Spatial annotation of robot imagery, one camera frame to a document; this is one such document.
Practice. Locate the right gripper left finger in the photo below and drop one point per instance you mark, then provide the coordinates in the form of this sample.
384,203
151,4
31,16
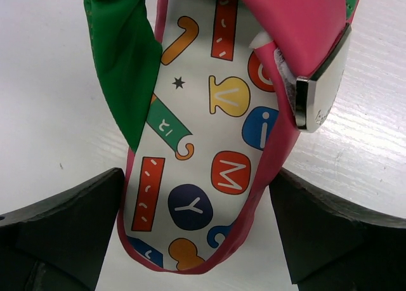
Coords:
60,243

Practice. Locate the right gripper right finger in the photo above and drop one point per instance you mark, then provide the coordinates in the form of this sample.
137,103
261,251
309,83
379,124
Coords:
331,243

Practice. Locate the pink patterned sandal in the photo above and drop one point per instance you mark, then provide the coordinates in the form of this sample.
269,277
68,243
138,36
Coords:
211,99

